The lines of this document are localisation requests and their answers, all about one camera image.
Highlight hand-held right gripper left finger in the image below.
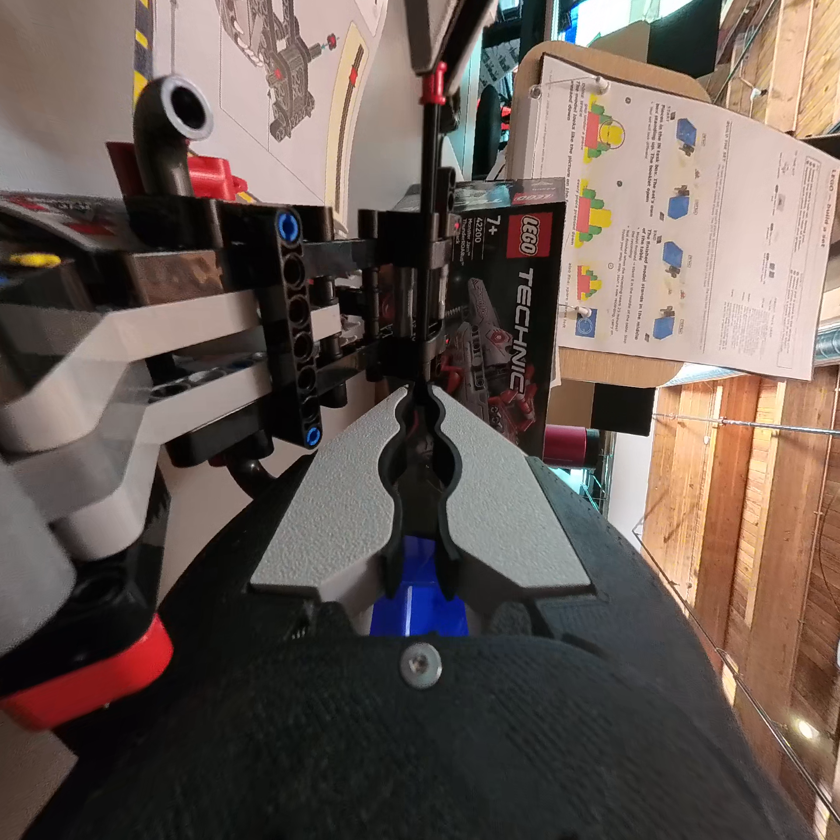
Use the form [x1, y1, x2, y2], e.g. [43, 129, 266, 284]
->
[248, 386, 417, 636]

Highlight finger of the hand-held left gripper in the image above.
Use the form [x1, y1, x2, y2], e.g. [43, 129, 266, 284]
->
[428, 0, 501, 73]
[402, 0, 437, 74]

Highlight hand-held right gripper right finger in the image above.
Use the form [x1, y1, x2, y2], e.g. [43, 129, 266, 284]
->
[425, 385, 596, 636]

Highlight long black toy axle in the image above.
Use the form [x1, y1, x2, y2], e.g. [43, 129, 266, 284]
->
[413, 62, 454, 395]

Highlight toy brick vehicle model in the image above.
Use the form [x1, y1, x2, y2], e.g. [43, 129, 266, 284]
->
[0, 74, 460, 735]

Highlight grey desk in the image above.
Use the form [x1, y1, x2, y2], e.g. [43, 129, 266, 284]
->
[0, 0, 460, 840]

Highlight maroon cylindrical cup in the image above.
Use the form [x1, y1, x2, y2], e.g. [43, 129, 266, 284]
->
[542, 424, 601, 469]

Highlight blue storage bin with tag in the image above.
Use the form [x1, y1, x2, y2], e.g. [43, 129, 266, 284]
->
[369, 535, 471, 637]

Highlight open building instruction booklet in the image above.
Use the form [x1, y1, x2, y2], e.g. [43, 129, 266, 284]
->
[133, 0, 409, 227]

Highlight cardboard sign board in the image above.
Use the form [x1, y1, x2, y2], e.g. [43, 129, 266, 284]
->
[514, 39, 716, 391]

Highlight black toy set box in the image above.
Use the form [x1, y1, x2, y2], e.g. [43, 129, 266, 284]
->
[397, 176, 569, 462]

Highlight printed instruction sheet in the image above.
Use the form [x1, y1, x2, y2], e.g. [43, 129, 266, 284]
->
[530, 51, 840, 383]

